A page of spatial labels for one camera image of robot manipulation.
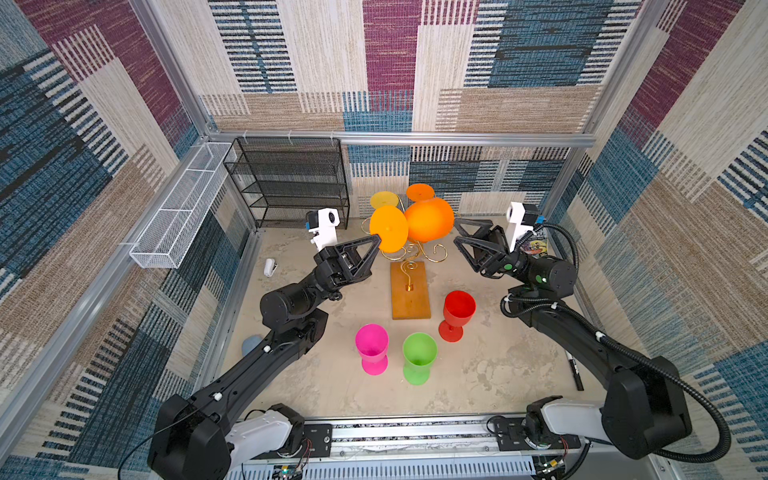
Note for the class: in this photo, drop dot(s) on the blue sponge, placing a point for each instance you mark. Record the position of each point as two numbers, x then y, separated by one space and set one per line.
250 343

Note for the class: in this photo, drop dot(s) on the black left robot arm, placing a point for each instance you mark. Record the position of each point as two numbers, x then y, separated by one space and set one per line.
252 372

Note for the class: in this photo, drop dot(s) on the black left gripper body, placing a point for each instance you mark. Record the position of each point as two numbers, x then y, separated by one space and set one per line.
324 274

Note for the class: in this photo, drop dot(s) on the small white cup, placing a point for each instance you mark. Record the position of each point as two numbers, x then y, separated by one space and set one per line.
270 267

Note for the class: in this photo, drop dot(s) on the pink plastic wine glass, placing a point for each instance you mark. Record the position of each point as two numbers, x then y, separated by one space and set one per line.
372 344

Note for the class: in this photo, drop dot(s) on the orange front wine glass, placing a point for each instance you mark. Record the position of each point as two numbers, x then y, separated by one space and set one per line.
423 221

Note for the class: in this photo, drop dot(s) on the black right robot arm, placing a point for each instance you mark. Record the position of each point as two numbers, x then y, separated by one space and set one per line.
645 407

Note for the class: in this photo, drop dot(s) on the red plastic wine glass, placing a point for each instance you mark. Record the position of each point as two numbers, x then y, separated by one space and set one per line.
459 308

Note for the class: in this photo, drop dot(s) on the orange back wine glass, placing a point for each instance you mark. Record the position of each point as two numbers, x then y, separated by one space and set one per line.
420 192

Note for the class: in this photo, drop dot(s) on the yellow plastic wine glass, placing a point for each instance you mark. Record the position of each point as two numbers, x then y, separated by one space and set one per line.
384 198

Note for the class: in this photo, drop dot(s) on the black mesh shelf unit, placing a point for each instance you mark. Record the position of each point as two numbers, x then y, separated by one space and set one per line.
282 179

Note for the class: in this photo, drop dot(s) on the white wire wall basket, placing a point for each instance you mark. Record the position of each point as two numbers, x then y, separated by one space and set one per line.
167 238

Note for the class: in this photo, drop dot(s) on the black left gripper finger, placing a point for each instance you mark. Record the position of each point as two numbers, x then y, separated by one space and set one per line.
361 268
364 245

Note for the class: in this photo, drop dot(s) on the colourful story book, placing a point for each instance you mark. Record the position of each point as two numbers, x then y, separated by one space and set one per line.
536 247

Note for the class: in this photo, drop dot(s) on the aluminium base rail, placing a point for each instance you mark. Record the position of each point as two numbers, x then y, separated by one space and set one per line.
430 447

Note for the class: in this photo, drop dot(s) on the orange wine glass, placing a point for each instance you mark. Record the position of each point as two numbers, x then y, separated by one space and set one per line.
420 192
423 221

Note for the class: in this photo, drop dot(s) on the black marker pen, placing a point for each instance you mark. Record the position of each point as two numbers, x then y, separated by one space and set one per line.
574 368

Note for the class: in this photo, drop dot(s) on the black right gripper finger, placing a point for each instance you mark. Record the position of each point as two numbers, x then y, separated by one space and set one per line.
477 228
477 252

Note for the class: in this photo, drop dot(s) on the green plastic wine glass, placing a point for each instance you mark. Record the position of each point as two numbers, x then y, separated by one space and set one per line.
420 351

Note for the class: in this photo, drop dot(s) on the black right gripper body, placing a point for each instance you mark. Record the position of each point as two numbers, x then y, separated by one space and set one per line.
497 257

